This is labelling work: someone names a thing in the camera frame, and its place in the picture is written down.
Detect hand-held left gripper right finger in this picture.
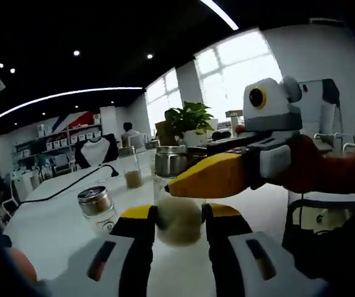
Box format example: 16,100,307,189
201,202,328,297

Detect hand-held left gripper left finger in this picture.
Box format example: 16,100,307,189
37,203,159,297

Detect tall seasoning bottle white contents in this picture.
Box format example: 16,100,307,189
152,145,209,247

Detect small seasoning bottle white contents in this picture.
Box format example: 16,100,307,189
77,185,120,238

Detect tall seasoning bottle brown contents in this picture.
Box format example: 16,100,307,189
118,145,146,189

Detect person's right hand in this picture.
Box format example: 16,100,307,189
284,134,333,194

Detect person's left hand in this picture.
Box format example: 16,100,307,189
8,247,38,287

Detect green potted plant white pot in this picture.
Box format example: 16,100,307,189
172,101,217,146

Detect brown cardboard box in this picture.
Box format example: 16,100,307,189
154,120,178,146

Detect white office chair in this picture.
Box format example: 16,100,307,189
127,134,146,149

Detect chair with white black shirt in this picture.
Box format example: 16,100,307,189
73,133,120,170

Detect shelf with white bins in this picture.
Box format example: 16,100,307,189
12,122,103,161

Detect black cable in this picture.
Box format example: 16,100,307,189
18,163,118,207

